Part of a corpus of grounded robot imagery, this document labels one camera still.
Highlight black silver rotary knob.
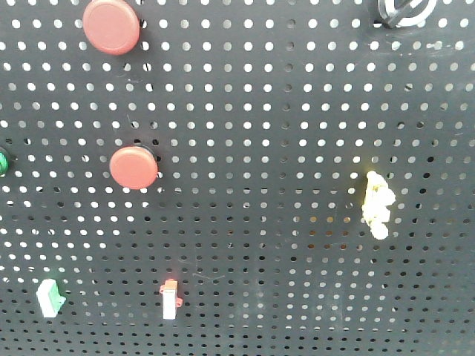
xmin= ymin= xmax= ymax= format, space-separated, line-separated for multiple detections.
xmin=377 ymin=0 xmax=438 ymax=28

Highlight black perforated pegboard panel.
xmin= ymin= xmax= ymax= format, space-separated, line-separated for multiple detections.
xmin=1 ymin=1 xmax=474 ymax=355

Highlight lower red mushroom button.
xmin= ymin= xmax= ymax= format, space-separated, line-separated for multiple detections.
xmin=109 ymin=146 xmax=158 ymax=190

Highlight red mushroom button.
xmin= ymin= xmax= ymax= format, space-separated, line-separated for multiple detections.
xmin=109 ymin=146 xmax=158 ymax=190
xmin=82 ymin=0 xmax=140 ymax=56

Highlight upper red mushroom button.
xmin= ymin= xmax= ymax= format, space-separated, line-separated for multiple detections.
xmin=82 ymin=0 xmax=140 ymax=56

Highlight green round push button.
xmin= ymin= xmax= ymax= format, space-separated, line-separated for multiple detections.
xmin=0 ymin=147 xmax=10 ymax=176

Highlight red-white rocker switch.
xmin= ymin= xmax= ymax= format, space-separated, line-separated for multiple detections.
xmin=159 ymin=279 xmax=183 ymax=320

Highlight yellow toggle switch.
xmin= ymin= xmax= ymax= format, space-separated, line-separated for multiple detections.
xmin=361 ymin=171 xmax=396 ymax=240

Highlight green-white rocker switch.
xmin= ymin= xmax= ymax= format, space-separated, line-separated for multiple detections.
xmin=36 ymin=279 xmax=66 ymax=318

